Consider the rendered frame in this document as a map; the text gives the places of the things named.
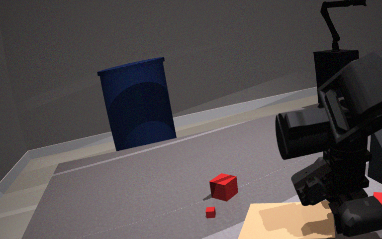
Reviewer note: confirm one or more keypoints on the tan rectangular board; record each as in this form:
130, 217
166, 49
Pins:
288, 221

